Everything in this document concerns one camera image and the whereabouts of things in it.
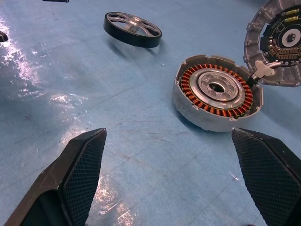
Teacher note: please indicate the dark rounded object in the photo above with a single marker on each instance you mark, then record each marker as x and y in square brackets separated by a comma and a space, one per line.
[2, 37]

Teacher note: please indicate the silver motor cover circuit board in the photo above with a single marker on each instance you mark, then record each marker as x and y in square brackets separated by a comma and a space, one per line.
[252, 42]

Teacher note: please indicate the dark flat object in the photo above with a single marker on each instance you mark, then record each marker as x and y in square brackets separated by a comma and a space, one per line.
[56, 1]

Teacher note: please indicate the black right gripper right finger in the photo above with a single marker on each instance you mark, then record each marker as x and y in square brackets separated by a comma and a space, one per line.
[270, 179]

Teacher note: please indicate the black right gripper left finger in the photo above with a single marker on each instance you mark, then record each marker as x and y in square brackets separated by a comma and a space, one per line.
[70, 179]

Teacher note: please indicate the silver stator with copper windings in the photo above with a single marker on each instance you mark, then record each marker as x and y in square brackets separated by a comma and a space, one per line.
[195, 117]

